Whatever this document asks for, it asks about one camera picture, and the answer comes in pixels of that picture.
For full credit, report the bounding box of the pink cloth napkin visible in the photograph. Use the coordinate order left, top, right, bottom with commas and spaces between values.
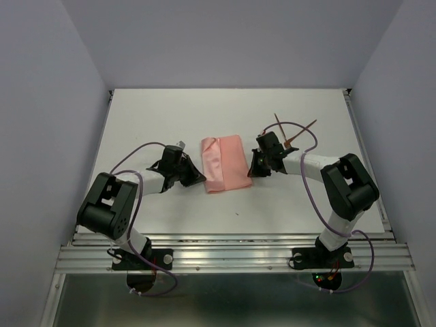
201, 135, 253, 193

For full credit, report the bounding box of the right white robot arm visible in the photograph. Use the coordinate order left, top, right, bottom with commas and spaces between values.
248, 131, 379, 266

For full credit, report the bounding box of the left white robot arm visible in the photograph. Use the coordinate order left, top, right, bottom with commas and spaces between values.
76, 145, 206, 268

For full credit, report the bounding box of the brown wooden fork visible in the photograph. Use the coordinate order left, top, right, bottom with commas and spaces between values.
284, 119, 317, 149

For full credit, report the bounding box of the brown wooden knife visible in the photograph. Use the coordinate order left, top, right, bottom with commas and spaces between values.
274, 113, 287, 142

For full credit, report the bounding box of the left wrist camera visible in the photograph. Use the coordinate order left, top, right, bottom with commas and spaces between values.
176, 141, 185, 150

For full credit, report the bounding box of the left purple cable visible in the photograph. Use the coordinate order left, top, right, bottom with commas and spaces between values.
108, 142, 178, 296

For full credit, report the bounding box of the purple cable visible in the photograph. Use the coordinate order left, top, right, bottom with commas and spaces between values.
260, 121, 375, 294
108, 142, 178, 296

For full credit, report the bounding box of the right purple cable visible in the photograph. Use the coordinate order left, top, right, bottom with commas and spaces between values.
260, 121, 375, 294

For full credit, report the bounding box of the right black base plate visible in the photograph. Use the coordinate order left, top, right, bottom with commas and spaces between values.
287, 247, 355, 270

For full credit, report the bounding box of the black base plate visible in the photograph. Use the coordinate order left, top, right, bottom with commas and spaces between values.
111, 247, 174, 272
287, 247, 355, 270

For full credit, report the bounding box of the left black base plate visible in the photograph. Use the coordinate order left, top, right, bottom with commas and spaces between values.
111, 247, 174, 272

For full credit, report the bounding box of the aluminium rail frame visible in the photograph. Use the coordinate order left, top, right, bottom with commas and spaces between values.
42, 89, 423, 326

